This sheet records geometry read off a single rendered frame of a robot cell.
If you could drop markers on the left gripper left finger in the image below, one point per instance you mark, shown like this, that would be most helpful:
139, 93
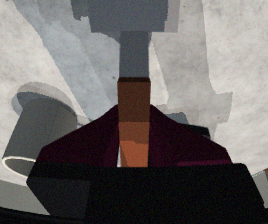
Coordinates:
88, 143

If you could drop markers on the grey turner with brown handle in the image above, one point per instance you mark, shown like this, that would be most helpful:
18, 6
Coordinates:
134, 19

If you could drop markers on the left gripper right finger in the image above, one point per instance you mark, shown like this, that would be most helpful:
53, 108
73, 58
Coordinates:
181, 146

